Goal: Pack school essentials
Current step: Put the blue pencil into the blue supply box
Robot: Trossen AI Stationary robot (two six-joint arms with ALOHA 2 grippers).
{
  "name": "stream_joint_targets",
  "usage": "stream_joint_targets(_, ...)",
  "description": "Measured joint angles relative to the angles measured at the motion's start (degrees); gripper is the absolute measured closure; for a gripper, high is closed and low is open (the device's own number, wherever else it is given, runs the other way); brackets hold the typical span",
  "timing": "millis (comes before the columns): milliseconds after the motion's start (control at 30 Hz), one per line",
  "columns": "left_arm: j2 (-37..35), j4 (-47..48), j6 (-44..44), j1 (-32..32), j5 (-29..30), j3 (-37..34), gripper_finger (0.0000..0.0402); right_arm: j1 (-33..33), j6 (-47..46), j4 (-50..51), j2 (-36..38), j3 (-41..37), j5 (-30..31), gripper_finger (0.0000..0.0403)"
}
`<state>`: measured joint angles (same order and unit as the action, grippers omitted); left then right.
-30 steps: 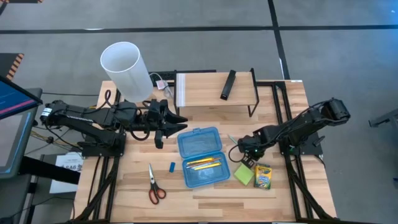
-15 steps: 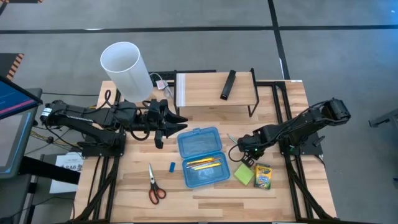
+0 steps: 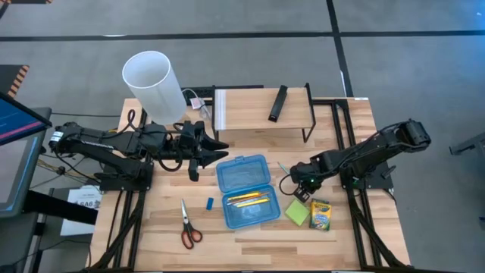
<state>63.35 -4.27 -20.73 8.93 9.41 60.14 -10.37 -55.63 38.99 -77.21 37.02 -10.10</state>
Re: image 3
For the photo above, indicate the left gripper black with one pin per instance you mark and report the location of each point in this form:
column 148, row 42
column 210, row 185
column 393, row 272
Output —
column 191, row 142

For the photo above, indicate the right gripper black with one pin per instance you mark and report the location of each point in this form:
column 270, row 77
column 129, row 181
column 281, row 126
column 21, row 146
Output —
column 305, row 174

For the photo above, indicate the green sticky note pad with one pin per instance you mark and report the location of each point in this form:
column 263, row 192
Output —
column 296, row 212

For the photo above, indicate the green crayon box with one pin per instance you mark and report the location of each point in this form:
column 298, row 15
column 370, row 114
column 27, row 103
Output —
column 320, row 216

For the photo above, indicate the teal pencil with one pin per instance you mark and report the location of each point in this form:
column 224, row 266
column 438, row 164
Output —
column 283, row 168

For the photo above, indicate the blue translucent plastic pencil box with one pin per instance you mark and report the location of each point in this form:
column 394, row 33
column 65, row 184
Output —
column 242, row 174

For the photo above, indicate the yellow highlighter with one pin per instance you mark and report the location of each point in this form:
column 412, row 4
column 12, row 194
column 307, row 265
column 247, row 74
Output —
column 244, row 196
column 254, row 203

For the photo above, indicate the blue eraser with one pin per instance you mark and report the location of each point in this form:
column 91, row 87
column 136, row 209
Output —
column 209, row 203

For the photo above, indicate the red and black scissors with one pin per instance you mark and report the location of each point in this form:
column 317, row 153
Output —
column 185, row 223

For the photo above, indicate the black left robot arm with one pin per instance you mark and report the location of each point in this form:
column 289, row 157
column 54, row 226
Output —
column 94, row 142

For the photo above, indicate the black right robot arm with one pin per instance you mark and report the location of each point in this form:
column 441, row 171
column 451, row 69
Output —
column 371, row 151

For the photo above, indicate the white translucent strip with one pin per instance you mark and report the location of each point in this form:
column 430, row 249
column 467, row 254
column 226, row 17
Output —
column 219, row 110

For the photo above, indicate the wooden shelf with black legs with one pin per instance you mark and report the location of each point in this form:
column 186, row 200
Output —
column 257, row 110

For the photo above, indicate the black stapler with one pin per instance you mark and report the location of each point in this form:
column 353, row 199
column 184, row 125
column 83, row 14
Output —
column 277, row 104

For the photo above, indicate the white lamp with wooden base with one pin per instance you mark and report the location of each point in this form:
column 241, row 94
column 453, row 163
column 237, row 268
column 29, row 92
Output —
column 153, row 87

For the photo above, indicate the white printed paper sheet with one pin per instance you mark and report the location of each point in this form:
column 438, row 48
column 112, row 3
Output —
column 76, row 229

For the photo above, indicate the black stand beam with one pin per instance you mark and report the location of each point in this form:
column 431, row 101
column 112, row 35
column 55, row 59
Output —
column 60, row 206

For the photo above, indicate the grey metal stand foot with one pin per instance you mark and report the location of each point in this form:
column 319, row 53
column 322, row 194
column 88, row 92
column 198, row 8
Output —
column 470, row 144

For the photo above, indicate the monitor with grey screen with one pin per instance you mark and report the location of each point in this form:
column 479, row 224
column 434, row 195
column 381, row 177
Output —
column 15, row 174

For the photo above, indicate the monitor with blue screen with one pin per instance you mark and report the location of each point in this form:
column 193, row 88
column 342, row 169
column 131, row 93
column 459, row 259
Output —
column 15, row 121

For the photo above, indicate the black platform with hazard stripes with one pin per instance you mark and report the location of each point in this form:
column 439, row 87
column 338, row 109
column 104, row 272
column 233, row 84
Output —
column 11, row 77

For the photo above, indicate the black right frame struts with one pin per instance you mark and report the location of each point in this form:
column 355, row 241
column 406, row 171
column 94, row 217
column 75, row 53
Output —
column 360, row 235

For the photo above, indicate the black frame struts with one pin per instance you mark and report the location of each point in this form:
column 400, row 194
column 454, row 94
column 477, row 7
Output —
column 360, row 235
column 136, row 227

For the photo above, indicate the black left frame struts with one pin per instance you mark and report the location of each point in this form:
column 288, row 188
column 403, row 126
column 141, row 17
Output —
column 136, row 227

